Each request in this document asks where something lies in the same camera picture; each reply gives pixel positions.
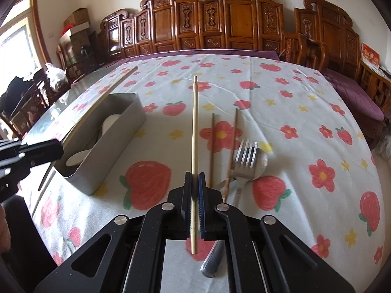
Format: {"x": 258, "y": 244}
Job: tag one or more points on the wooden chair by boxes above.
{"x": 62, "y": 58}

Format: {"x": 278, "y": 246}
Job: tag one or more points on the carved wooden armchair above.
{"x": 330, "y": 33}

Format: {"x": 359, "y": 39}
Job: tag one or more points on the black upright object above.
{"x": 86, "y": 55}

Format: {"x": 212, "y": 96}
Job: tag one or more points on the black cloth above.
{"x": 18, "y": 90}

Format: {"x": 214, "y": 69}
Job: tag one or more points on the wooden dining chair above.
{"x": 33, "y": 100}

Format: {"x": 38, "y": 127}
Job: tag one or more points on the metal tin box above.
{"x": 110, "y": 164}

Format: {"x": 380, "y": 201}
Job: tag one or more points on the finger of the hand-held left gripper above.
{"x": 42, "y": 152}
{"x": 10, "y": 146}

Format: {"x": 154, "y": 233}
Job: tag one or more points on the grey furry object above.
{"x": 383, "y": 146}

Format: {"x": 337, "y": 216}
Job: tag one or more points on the small beige spoon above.
{"x": 78, "y": 158}

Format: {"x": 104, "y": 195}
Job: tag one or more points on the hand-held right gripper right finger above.
{"x": 201, "y": 195}

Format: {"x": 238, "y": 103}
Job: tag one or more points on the strawberry print tablecloth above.
{"x": 290, "y": 103}

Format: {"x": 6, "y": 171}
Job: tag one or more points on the carved wooden sofa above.
{"x": 238, "y": 15}

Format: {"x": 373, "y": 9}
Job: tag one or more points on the white box with red decoration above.
{"x": 79, "y": 30}

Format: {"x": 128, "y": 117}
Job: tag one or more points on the wooden door frame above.
{"x": 39, "y": 27}

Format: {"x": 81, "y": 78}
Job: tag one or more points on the clear plastic bag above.
{"x": 56, "y": 76}

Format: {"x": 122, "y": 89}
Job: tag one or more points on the silver metal fork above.
{"x": 262, "y": 161}

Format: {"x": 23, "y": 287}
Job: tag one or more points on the person's left hand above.
{"x": 4, "y": 229}

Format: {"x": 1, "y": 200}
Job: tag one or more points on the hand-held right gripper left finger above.
{"x": 189, "y": 195}

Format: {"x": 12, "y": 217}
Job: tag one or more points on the purple armchair cushion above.
{"x": 351, "y": 94}

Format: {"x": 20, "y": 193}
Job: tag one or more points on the brown cardboard box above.
{"x": 78, "y": 16}

